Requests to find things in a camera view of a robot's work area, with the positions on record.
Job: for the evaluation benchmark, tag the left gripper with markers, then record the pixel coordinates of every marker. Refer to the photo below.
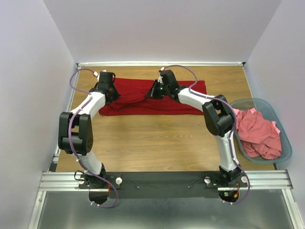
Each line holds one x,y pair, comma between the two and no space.
116,94

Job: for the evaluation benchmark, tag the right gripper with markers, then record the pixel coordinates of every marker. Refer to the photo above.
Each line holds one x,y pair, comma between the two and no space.
151,94

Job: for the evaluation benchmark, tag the dark red t-shirt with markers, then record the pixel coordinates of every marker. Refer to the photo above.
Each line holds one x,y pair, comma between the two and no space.
133,102

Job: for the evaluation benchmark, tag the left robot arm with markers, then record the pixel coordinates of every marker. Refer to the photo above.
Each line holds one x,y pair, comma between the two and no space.
75,127

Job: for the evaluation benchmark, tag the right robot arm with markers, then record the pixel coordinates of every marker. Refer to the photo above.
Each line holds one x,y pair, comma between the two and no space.
219,117

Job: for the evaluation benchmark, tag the translucent blue laundry basket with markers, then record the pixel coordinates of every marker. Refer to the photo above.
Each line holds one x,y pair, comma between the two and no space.
269,114

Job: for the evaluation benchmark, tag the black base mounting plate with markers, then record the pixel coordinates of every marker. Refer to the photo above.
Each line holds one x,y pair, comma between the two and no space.
132,185

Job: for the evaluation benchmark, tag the pink t-shirt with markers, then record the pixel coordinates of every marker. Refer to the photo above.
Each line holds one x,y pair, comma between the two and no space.
258,136

